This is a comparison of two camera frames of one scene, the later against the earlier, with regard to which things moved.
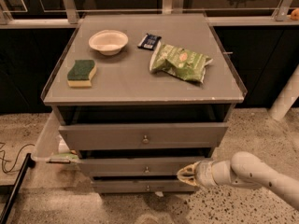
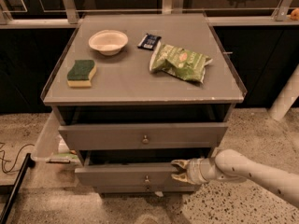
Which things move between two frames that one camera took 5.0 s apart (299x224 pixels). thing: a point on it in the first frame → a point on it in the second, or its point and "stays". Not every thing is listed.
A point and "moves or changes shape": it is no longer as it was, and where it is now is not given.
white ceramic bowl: [108, 42] stays
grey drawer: [136, 166] moves or changes shape
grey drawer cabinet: [139, 95] stays
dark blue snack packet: [149, 42] stays
